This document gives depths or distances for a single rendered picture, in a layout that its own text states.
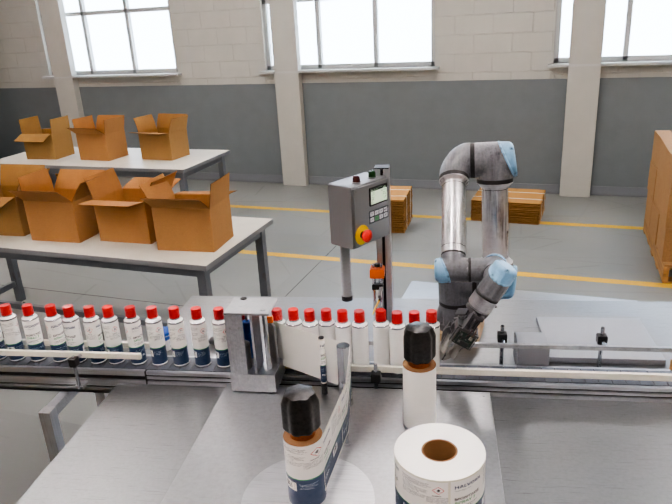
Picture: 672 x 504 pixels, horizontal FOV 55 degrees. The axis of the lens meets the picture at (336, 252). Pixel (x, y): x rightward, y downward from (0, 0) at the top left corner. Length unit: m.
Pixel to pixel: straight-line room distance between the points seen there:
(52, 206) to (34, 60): 5.98
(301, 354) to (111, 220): 2.11
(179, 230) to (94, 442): 1.74
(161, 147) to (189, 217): 2.61
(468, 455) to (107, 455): 1.00
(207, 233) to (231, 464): 1.92
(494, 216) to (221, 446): 1.12
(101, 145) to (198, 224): 2.96
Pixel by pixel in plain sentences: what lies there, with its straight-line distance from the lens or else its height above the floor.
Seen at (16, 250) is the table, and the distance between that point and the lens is 4.10.
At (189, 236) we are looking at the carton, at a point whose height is 0.87.
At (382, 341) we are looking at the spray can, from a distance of 2.01.
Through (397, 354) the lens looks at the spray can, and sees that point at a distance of 2.01.
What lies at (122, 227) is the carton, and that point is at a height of 0.87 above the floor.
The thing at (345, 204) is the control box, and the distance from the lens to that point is 1.87.
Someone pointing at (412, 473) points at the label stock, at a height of 1.02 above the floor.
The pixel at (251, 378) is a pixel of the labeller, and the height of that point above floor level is 0.93.
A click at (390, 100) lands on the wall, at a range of 7.41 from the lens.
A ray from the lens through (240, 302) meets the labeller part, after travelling 1.96.
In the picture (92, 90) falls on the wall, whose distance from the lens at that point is 9.32.
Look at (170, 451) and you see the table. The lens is 1.93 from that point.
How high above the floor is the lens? 1.94
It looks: 20 degrees down
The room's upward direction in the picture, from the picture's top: 3 degrees counter-clockwise
